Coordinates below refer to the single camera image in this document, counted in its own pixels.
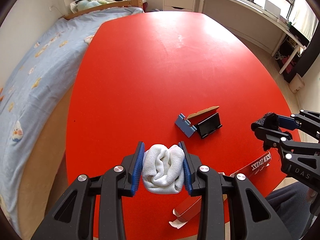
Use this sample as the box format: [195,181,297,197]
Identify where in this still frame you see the black sock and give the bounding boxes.
[251,112,281,152]

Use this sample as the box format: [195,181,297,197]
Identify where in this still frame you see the red box with BOX lettering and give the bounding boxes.
[218,151,272,178]

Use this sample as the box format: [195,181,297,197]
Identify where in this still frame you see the white cloth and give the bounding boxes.
[142,144,185,194]

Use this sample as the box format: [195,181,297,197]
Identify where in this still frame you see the blue small box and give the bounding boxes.
[175,113,197,138]

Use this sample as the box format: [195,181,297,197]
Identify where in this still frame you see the small cream trash bin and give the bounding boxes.
[289,73,305,94]

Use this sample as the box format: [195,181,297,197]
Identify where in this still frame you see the brown cardboard piece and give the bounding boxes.
[187,106,220,119]

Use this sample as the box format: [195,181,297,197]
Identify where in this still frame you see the person legs dark trousers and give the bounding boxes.
[266,182,317,239]

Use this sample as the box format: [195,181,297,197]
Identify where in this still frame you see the red table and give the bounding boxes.
[64,11,302,240]

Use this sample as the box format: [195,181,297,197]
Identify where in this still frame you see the white long desk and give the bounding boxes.
[195,0,306,60]

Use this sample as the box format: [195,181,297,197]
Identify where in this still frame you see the bed with blue sheet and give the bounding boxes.
[1,7,142,238]

